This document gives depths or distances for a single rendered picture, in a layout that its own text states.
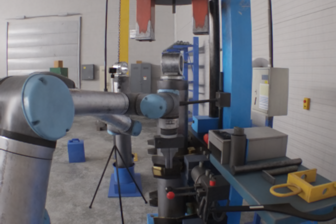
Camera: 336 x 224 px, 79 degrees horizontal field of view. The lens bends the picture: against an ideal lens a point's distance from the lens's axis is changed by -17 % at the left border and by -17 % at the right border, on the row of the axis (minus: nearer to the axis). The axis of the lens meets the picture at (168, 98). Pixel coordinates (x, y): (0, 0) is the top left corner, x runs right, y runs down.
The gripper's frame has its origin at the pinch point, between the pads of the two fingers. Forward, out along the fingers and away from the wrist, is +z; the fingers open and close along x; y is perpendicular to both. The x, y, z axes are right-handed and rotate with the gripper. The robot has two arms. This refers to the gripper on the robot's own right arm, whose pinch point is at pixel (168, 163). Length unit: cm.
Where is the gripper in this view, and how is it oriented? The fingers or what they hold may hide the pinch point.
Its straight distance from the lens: 113.4
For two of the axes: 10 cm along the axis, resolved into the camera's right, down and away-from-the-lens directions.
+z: 0.0, 9.9, 1.1
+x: 9.9, -0.2, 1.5
